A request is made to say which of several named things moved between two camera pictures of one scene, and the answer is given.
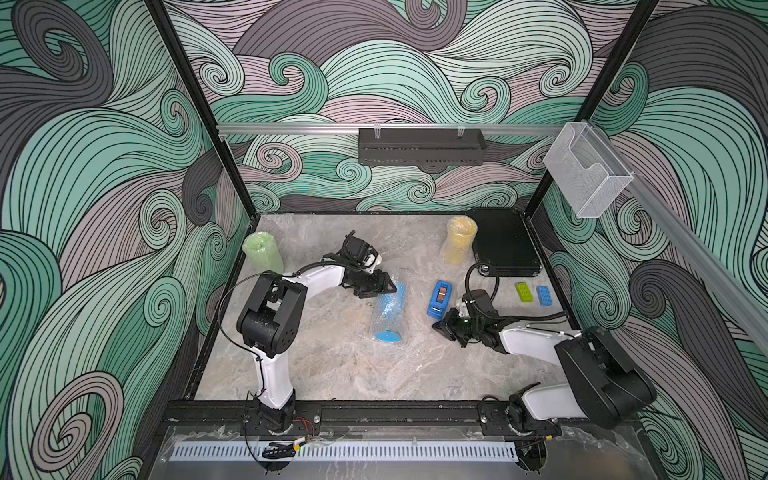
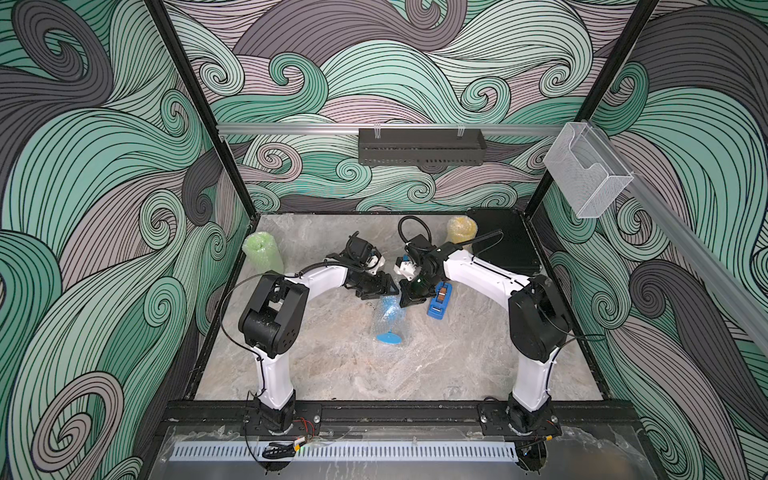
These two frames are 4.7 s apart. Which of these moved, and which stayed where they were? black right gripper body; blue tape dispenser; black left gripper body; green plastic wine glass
Moved: black right gripper body
Stayed: black left gripper body; green plastic wine glass; blue tape dispenser
